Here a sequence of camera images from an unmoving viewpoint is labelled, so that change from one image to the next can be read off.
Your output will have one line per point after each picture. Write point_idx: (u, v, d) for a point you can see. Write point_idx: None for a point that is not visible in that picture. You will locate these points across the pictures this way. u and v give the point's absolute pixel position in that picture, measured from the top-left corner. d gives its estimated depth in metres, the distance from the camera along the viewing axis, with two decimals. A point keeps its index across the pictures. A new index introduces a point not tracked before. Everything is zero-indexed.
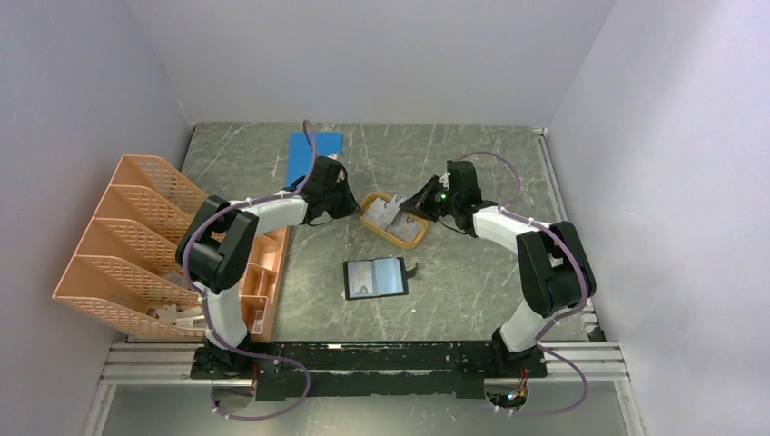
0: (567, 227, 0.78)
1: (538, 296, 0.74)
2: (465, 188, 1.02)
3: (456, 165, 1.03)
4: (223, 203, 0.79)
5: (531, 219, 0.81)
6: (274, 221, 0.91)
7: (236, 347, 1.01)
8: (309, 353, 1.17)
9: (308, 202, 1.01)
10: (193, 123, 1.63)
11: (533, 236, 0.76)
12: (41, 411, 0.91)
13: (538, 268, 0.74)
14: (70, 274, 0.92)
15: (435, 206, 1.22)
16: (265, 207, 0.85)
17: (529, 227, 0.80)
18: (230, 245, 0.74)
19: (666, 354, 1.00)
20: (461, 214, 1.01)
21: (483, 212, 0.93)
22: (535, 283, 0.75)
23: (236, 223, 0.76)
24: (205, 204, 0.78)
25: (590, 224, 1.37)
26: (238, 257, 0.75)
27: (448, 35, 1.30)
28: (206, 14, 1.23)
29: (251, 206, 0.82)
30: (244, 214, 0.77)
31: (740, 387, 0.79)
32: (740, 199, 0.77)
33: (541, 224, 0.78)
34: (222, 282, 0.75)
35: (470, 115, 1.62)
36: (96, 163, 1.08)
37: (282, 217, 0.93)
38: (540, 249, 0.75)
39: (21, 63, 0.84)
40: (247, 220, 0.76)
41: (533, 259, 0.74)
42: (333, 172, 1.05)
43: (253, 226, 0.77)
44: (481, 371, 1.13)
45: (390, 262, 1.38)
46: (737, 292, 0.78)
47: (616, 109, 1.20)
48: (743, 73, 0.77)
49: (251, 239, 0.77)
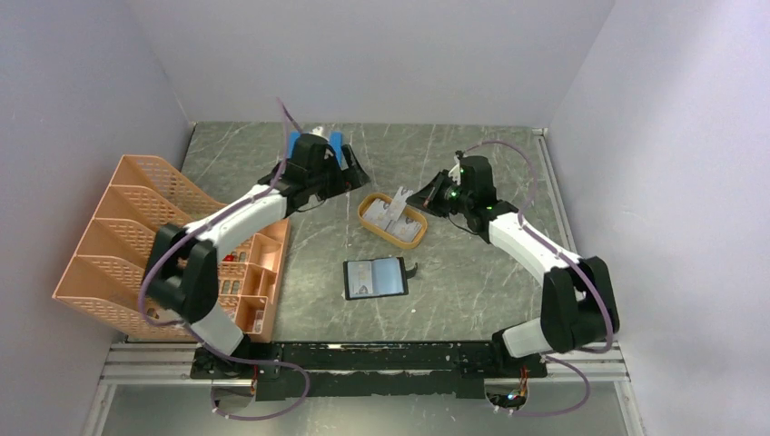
0: (597, 264, 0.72)
1: (560, 338, 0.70)
2: (478, 188, 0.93)
3: (468, 162, 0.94)
4: (181, 232, 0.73)
5: (559, 250, 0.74)
6: (250, 230, 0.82)
7: (228, 357, 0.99)
8: (309, 353, 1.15)
9: (291, 190, 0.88)
10: (193, 123, 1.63)
11: (562, 276, 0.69)
12: (42, 412, 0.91)
13: (566, 313, 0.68)
14: (70, 274, 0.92)
15: (446, 203, 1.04)
16: (231, 222, 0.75)
17: (557, 259, 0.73)
18: (187, 283, 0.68)
19: (665, 354, 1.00)
20: (475, 214, 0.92)
21: (498, 220, 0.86)
22: (557, 326, 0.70)
23: (191, 259, 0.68)
24: (159, 234, 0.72)
25: (590, 224, 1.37)
26: (199, 293, 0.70)
27: (448, 35, 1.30)
28: (206, 14, 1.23)
29: (211, 228, 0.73)
30: (201, 246, 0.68)
31: (737, 387, 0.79)
32: (739, 199, 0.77)
33: (571, 261, 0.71)
34: (191, 316, 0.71)
35: (470, 115, 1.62)
36: (95, 163, 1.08)
37: (261, 222, 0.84)
38: (569, 293, 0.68)
39: (21, 62, 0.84)
40: (202, 252, 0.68)
41: (561, 302, 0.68)
42: (318, 151, 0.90)
43: (212, 257, 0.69)
44: (482, 371, 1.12)
45: (390, 262, 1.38)
46: (736, 292, 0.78)
47: (615, 109, 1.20)
48: (743, 73, 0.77)
49: (212, 271, 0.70)
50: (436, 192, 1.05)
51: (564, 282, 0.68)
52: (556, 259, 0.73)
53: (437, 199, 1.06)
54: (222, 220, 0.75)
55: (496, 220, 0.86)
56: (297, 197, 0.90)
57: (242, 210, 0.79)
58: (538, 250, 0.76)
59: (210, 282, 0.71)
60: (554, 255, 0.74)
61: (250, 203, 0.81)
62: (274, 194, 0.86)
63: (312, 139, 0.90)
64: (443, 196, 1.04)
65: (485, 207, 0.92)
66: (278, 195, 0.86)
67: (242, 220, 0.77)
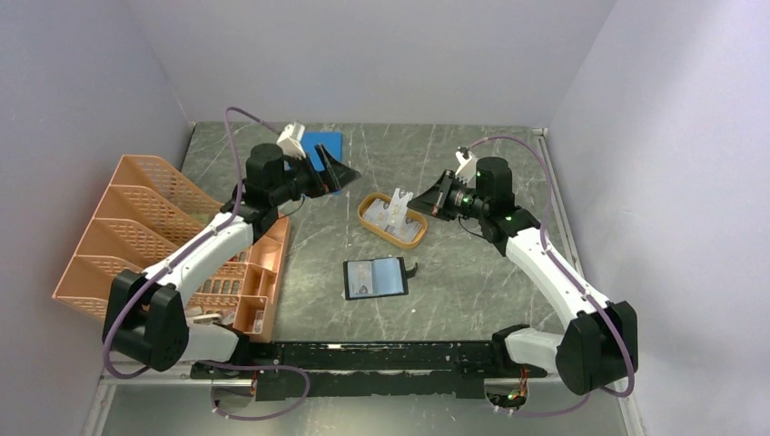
0: (626, 310, 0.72)
1: (578, 381, 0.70)
2: (497, 195, 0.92)
3: (488, 166, 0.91)
4: (140, 279, 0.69)
5: (588, 291, 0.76)
6: (212, 265, 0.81)
7: (227, 365, 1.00)
8: (309, 353, 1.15)
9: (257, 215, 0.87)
10: (193, 123, 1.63)
11: (589, 324, 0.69)
12: (42, 412, 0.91)
13: (588, 361, 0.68)
14: (70, 274, 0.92)
15: (457, 207, 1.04)
16: (192, 262, 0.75)
17: (584, 301, 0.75)
18: (151, 331, 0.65)
19: (664, 354, 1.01)
20: (492, 225, 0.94)
21: (520, 238, 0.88)
22: (577, 370, 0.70)
23: (153, 305, 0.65)
24: (115, 285, 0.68)
25: (590, 224, 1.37)
26: (165, 341, 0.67)
27: (448, 35, 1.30)
28: (206, 14, 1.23)
29: (172, 272, 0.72)
30: (162, 291, 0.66)
31: (735, 387, 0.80)
32: (739, 199, 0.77)
33: (597, 307, 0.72)
34: (158, 365, 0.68)
35: (470, 114, 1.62)
36: (95, 163, 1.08)
37: (223, 256, 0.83)
38: (595, 341, 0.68)
39: (21, 62, 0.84)
40: (166, 300, 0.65)
41: (586, 351, 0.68)
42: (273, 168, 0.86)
43: (175, 303, 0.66)
44: (481, 371, 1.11)
45: (390, 262, 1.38)
46: (736, 292, 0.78)
47: (615, 109, 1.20)
48: (743, 74, 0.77)
49: (177, 313, 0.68)
50: (445, 195, 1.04)
51: (591, 332, 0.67)
52: (583, 301, 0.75)
53: (447, 203, 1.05)
54: (181, 260, 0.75)
55: (516, 236, 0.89)
56: (264, 219, 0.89)
57: (204, 247, 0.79)
58: (564, 285, 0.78)
59: (176, 327, 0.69)
60: (582, 295, 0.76)
61: (212, 239, 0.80)
62: (236, 221, 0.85)
63: (265, 156, 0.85)
64: (453, 199, 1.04)
65: (503, 218, 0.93)
66: (241, 223, 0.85)
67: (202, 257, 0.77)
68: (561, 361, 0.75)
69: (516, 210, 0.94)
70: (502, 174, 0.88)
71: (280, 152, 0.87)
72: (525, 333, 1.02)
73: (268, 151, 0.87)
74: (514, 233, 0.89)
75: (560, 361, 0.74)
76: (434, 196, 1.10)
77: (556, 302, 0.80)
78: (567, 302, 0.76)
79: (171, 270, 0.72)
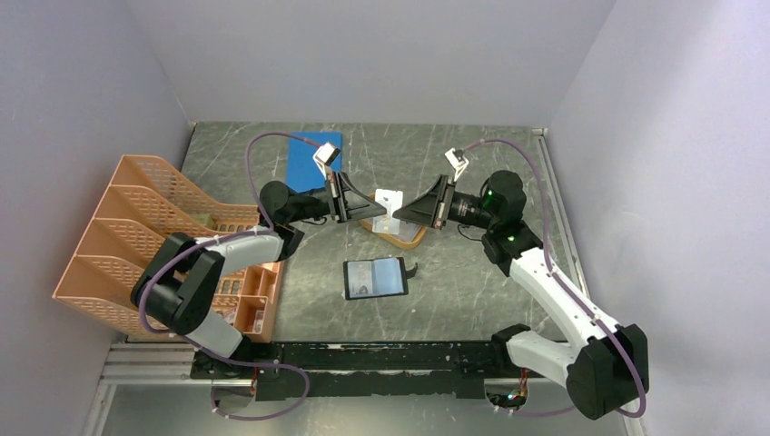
0: (636, 333, 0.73)
1: (592, 404, 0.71)
2: (506, 218, 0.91)
3: (501, 189, 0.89)
4: (188, 241, 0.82)
5: (597, 315, 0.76)
6: (247, 258, 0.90)
7: (228, 359, 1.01)
8: (310, 353, 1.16)
9: (283, 236, 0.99)
10: (193, 123, 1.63)
11: (600, 351, 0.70)
12: (44, 411, 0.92)
13: (600, 385, 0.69)
14: (70, 273, 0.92)
15: (458, 216, 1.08)
16: (235, 244, 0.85)
17: (594, 325, 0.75)
18: (187, 288, 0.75)
19: (662, 354, 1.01)
20: (495, 244, 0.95)
21: (525, 260, 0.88)
22: (589, 394, 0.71)
23: (199, 263, 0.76)
24: (169, 242, 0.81)
25: (590, 223, 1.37)
26: (192, 303, 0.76)
27: (448, 35, 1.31)
28: (206, 15, 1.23)
29: (218, 244, 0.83)
30: (209, 254, 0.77)
31: (735, 388, 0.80)
32: (740, 201, 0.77)
33: (607, 331, 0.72)
34: (180, 327, 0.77)
35: (470, 114, 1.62)
36: (96, 163, 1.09)
37: (257, 253, 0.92)
38: (607, 364, 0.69)
39: (21, 63, 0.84)
40: (212, 261, 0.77)
41: (599, 374, 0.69)
42: (288, 207, 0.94)
43: (217, 266, 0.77)
44: (481, 371, 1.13)
45: (390, 262, 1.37)
46: (736, 293, 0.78)
47: (615, 110, 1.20)
48: (742, 76, 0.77)
49: (212, 282, 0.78)
50: (448, 207, 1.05)
51: (603, 358, 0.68)
52: (592, 325, 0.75)
53: (449, 213, 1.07)
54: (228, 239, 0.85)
55: (520, 257, 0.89)
56: (291, 243, 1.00)
57: (247, 239, 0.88)
58: (572, 310, 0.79)
59: (205, 296, 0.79)
60: (591, 320, 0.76)
61: (252, 236, 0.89)
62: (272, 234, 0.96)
63: (273, 201, 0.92)
64: (457, 210, 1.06)
65: (506, 237, 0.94)
66: (274, 237, 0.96)
67: (245, 244, 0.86)
68: (573, 387, 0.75)
69: (519, 230, 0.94)
70: (518, 203, 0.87)
71: (287, 196, 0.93)
72: (528, 339, 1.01)
73: (279, 194, 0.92)
74: (518, 253, 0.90)
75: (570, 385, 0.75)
76: (425, 204, 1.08)
77: (566, 327, 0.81)
78: (577, 328, 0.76)
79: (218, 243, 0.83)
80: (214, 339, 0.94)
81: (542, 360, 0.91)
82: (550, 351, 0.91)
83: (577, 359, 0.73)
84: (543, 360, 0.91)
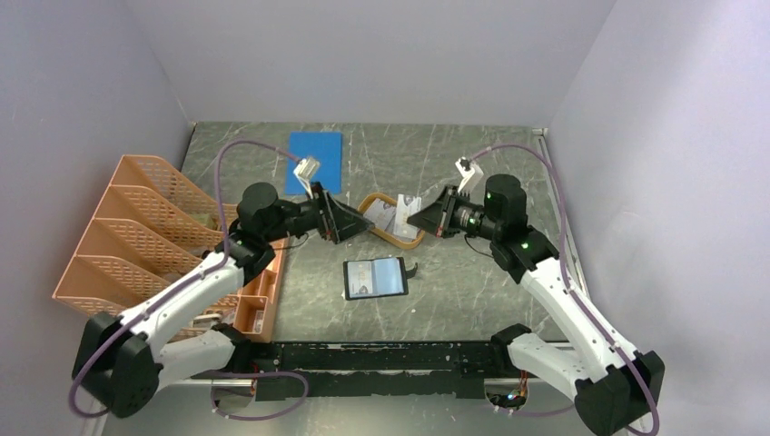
0: (654, 360, 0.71)
1: (600, 424, 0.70)
2: (511, 219, 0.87)
3: (500, 188, 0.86)
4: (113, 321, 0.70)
5: (617, 342, 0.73)
6: (195, 310, 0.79)
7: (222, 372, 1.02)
8: (309, 354, 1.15)
9: (245, 262, 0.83)
10: (193, 123, 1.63)
11: (620, 381, 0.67)
12: (43, 411, 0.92)
13: (616, 413, 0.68)
14: (70, 274, 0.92)
15: (459, 226, 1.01)
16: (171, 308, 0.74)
17: (613, 352, 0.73)
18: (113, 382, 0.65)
19: (662, 354, 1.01)
20: (506, 251, 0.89)
21: (540, 272, 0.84)
22: (601, 417, 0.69)
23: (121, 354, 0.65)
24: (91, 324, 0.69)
25: (590, 223, 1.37)
26: (127, 391, 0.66)
27: (447, 35, 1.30)
28: (206, 15, 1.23)
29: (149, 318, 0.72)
30: (133, 342, 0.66)
31: (735, 388, 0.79)
32: (740, 200, 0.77)
33: (627, 360, 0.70)
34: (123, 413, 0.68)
35: (469, 114, 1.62)
36: (95, 163, 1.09)
37: (210, 298, 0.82)
38: (625, 395, 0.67)
39: (21, 63, 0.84)
40: (134, 350, 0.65)
41: (616, 404, 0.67)
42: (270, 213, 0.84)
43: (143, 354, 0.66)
44: (481, 371, 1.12)
45: (390, 261, 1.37)
46: (737, 294, 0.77)
47: (615, 110, 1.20)
48: (742, 75, 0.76)
49: (143, 367, 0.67)
50: (449, 215, 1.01)
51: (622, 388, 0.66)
52: (611, 351, 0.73)
53: (451, 222, 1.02)
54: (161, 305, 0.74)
55: (535, 270, 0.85)
56: (257, 262, 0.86)
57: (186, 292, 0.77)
58: (590, 333, 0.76)
59: (142, 380, 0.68)
60: (610, 347, 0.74)
61: (200, 281, 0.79)
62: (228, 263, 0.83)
63: (257, 202, 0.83)
64: (459, 219, 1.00)
65: (518, 244, 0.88)
66: (232, 267, 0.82)
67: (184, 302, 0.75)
68: (581, 404, 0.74)
69: (528, 233, 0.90)
70: (518, 197, 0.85)
71: (274, 198, 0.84)
72: (531, 344, 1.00)
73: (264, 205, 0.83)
74: (533, 263, 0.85)
75: (579, 404, 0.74)
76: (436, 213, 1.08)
77: (581, 349, 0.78)
78: (595, 353, 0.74)
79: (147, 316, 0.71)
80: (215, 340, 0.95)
81: (545, 365, 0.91)
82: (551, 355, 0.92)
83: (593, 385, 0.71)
84: (544, 365, 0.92)
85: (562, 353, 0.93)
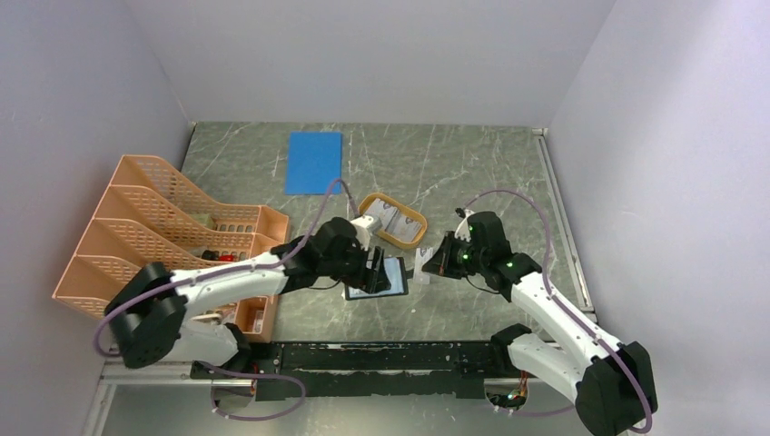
0: (637, 350, 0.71)
1: (600, 424, 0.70)
2: (493, 243, 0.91)
3: (478, 218, 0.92)
4: (163, 276, 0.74)
5: (599, 333, 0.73)
6: (233, 297, 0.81)
7: (220, 369, 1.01)
8: (309, 354, 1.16)
9: (291, 274, 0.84)
10: (193, 123, 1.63)
11: (607, 371, 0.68)
12: (43, 411, 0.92)
13: (609, 408, 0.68)
14: (70, 273, 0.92)
15: (459, 265, 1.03)
16: (216, 283, 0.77)
17: (597, 344, 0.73)
18: (139, 332, 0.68)
19: (661, 354, 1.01)
20: (494, 272, 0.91)
21: (526, 284, 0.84)
22: (598, 415, 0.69)
23: (157, 311, 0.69)
24: (143, 272, 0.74)
25: (590, 223, 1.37)
26: (146, 344, 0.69)
27: (448, 35, 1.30)
28: (206, 15, 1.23)
29: (194, 284, 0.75)
30: (172, 302, 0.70)
31: (735, 388, 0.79)
32: (740, 200, 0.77)
33: (610, 351, 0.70)
34: (131, 362, 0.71)
35: (470, 114, 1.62)
36: (95, 163, 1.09)
37: (251, 291, 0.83)
38: (614, 387, 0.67)
39: (21, 62, 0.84)
40: (170, 312, 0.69)
41: (607, 399, 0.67)
42: (339, 243, 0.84)
43: (175, 318, 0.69)
44: (481, 371, 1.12)
45: (390, 262, 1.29)
46: (737, 294, 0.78)
47: (614, 110, 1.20)
48: (743, 76, 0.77)
49: (169, 330, 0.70)
50: (449, 254, 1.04)
51: (607, 379, 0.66)
52: (595, 345, 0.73)
53: (451, 262, 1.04)
54: (210, 276, 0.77)
55: (521, 282, 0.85)
56: (299, 277, 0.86)
57: (238, 275, 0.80)
58: (574, 331, 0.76)
59: (162, 341, 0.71)
60: (593, 340, 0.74)
61: (249, 272, 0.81)
62: (277, 271, 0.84)
63: (341, 229, 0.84)
64: (457, 258, 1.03)
65: (503, 263, 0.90)
66: (279, 274, 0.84)
67: (230, 284, 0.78)
68: (582, 408, 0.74)
69: (515, 255, 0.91)
70: (493, 222, 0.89)
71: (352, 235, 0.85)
72: (533, 345, 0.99)
73: (341, 241, 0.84)
74: (517, 278, 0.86)
75: (579, 407, 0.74)
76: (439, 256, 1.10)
77: (568, 347, 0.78)
78: (580, 349, 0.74)
79: (193, 282, 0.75)
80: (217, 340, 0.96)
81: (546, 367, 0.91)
82: (549, 356, 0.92)
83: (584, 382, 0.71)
84: (546, 367, 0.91)
85: (559, 353, 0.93)
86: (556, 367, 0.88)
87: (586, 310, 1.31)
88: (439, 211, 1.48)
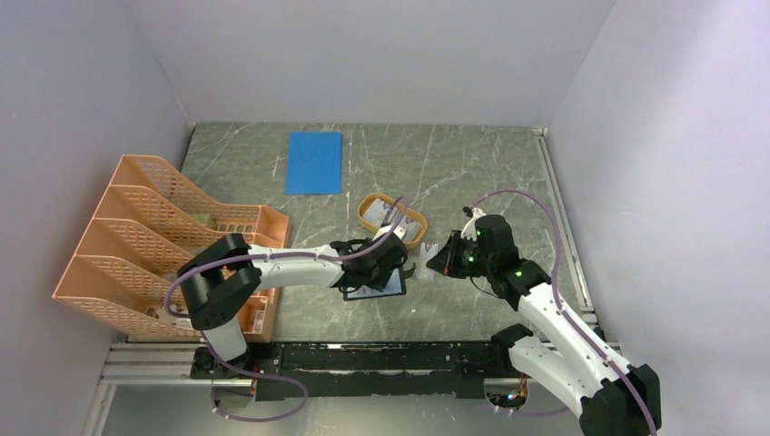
0: (648, 373, 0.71)
1: None
2: (501, 250, 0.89)
3: (486, 223, 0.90)
4: (241, 247, 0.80)
5: (611, 357, 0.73)
6: (295, 279, 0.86)
7: (228, 363, 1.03)
8: (310, 354, 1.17)
9: (349, 270, 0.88)
10: (193, 123, 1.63)
11: (615, 395, 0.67)
12: (43, 411, 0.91)
13: (616, 430, 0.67)
14: (70, 280, 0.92)
15: (464, 266, 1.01)
16: (285, 263, 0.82)
17: (607, 366, 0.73)
18: (214, 296, 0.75)
19: (661, 353, 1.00)
20: (502, 281, 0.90)
21: (535, 297, 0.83)
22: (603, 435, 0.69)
23: (235, 278, 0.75)
24: (224, 239, 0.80)
25: (589, 223, 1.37)
26: (218, 308, 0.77)
27: (448, 34, 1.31)
28: (205, 15, 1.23)
29: (266, 261, 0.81)
30: (248, 272, 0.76)
31: (736, 389, 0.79)
32: (742, 200, 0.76)
33: (620, 372, 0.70)
34: (199, 322, 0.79)
35: (470, 114, 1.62)
36: (96, 163, 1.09)
37: (310, 277, 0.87)
38: (621, 410, 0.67)
39: (22, 61, 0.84)
40: (245, 281, 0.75)
41: (613, 420, 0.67)
42: (394, 253, 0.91)
43: (249, 288, 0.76)
44: (481, 371, 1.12)
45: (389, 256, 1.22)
46: (738, 294, 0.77)
47: (614, 110, 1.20)
48: (743, 77, 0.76)
49: (240, 296, 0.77)
50: (453, 255, 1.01)
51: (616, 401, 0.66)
52: (605, 366, 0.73)
53: (454, 262, 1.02)
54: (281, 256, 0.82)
55: (529, 294, 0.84)
56: (350, 275, 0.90)
57: (303, 260, 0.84)
58: (584, 350, 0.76)
59: (230, 308, 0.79)
60: (604, 361, 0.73)
61: (312, 260, 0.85)
62: (334, 264, 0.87)
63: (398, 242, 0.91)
64: (461, 259, 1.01)
65: (511, 272, 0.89)
66: (335, 267, 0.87)
67: (297, 267, 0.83)
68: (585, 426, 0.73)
69: (522, 262, 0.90)
70: (502, 230, 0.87)
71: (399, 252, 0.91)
72: (534, 350, 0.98)
73: (395, 254, 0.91)
74: (526, 289, 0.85)
75: (583, 424, 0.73)
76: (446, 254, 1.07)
77: (576, 364, 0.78)
78: (590, 370, 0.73)
79: (267, 259, 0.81)
80: (221, 341, 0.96)
81: (547, 372, 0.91)
82: (547, 362, 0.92)
83: (591, 402, 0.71)
84: (545, 372, 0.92)
85: (560, 359, 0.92)
86: (555, 373, 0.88)
87: (586, 310, 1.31)
88: (439, 211, 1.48)
